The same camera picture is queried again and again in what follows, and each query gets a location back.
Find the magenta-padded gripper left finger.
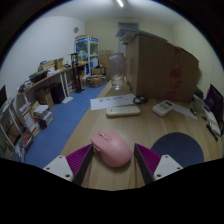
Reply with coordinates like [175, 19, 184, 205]
[43, 143, 95, 187]

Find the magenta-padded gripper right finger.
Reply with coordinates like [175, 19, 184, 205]
[133, 143, 184, 185]

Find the pink computer mouse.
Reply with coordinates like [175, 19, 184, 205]
[90, 129, 133, 168]

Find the round dark blue mouse pad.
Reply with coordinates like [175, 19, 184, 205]
[150, 132, 205, 168]

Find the stack of books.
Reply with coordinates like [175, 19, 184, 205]
[33, 104, 54, 129]

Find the cluttered book shelf unit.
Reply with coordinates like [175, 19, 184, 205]
[0, 96, 38, 161]

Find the black marker pen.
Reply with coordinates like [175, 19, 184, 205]
[205, 123, 219, 142]

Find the white remote with buttons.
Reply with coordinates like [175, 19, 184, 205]
[152, 99, 175, 118]

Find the flat white remote control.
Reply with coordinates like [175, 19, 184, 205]
[105, 105, 141, 118]

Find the dark computer monitor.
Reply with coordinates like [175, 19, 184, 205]
[203, 83, 224, 126]

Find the white paper sheet with print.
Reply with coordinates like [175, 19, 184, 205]
[89, 93, 137, 111]

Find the open cardboard box on floor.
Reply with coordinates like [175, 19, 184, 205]
[85, 74, 107, 89]

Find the black pole stand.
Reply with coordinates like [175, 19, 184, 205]
[69, 52, 85, 94]

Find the large brown cardboard box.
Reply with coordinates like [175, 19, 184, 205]
[124, 33, 201, 103]

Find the clear plastic jar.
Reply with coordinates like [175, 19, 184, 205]
[109, 52, 127, 90]

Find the blue and white display cabinet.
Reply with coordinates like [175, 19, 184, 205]
[74, 35, 100, 76]

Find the window with blind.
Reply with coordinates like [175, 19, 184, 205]
[117, 21, 140, 37]

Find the long white wall desk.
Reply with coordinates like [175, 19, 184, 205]
[16, 61, 88, 105]

